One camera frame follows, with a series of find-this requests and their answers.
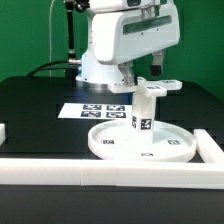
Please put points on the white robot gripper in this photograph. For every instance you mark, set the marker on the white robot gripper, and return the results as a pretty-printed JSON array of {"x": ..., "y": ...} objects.
[{"x": 120, "y": 37}]

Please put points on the white cross-shaped table base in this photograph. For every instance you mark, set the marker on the white cross-shaped table base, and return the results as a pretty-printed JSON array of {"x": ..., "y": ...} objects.
[{"x": 147, "y": 88}]

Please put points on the white round table top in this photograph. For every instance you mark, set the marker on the white round table top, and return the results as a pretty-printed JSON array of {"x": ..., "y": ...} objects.
[{"x": 118, "y": 140}]

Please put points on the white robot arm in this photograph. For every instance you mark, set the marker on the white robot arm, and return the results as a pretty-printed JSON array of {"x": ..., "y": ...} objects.
[{"x": 95, "y": 74}]

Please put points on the white marker sheet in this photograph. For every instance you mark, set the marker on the white marker sheet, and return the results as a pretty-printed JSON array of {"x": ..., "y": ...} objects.
[{"x": 95, "y": 111}]

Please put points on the white right fence bar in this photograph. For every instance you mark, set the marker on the white right fence bar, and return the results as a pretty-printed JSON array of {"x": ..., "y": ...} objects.
[{"x": 208, "y": 149}]

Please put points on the white fence bar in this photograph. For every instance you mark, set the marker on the white fence bar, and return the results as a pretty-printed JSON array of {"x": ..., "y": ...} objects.
[
  {"x": 208, "y": 149},
  {"x": 110, "y": 173}
]

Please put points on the white left fence block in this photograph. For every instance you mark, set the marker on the white left fence block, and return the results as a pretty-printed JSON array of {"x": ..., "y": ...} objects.
[{"x": 2, "y": 133}]

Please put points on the white front fence bar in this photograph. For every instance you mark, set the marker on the white front fence bar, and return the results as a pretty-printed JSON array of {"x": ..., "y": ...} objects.
[{"x": 110, "y": 173}]

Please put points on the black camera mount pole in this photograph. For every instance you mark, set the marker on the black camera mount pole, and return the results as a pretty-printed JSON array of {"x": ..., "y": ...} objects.
[{"x": 70, "y": 5}]

